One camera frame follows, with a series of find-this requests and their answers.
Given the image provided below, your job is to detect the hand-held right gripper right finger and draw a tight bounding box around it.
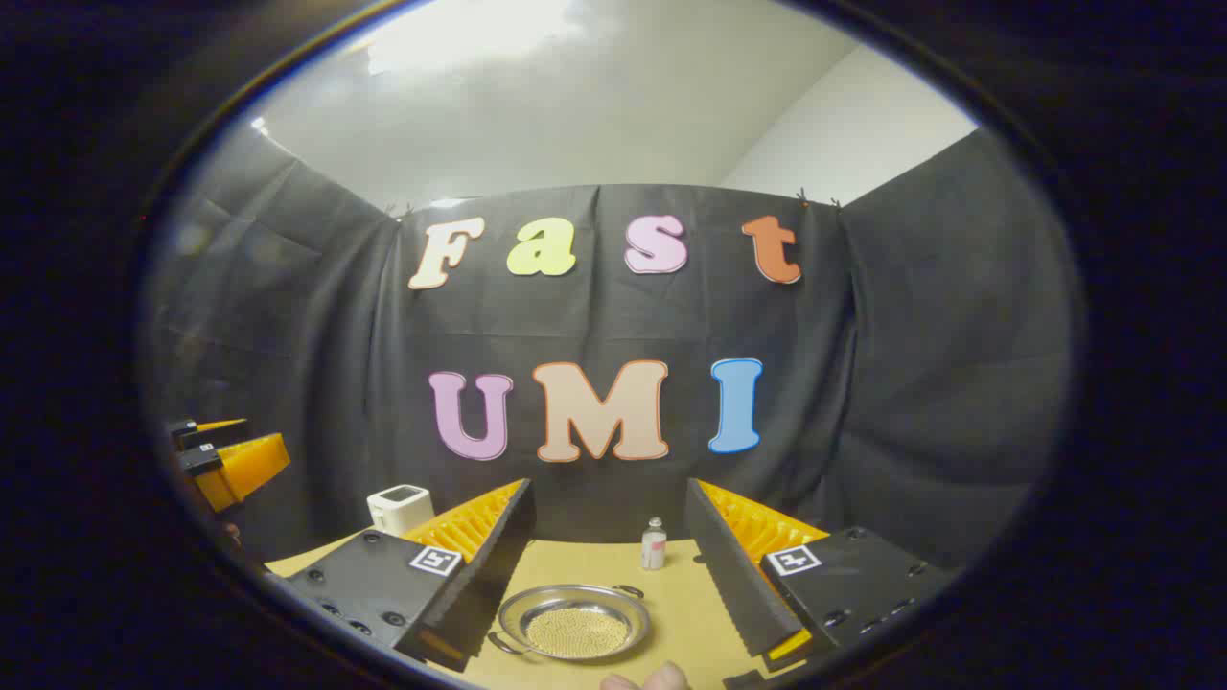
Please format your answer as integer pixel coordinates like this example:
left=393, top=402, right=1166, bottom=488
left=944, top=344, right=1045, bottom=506
left=683, top=477, right=960, bottom=672

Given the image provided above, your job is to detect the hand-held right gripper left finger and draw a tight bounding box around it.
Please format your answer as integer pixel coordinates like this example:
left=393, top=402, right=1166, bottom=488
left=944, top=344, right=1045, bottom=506
left=278, top=477, right=538, bottom=674

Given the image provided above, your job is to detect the stainless steel pot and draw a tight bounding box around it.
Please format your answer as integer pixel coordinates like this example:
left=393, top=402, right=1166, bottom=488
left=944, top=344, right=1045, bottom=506
left=487, top=583, right=653, bottom=664

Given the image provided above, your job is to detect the pile of yellow soybeans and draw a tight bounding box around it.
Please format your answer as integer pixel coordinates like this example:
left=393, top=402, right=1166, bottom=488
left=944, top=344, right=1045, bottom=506
left=522, top=606, right=629, bottom=660

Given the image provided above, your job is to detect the white toaster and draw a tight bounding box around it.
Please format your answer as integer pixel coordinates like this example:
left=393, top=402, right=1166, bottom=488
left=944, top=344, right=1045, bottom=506
left=367, top=484, right=435, bottom=538

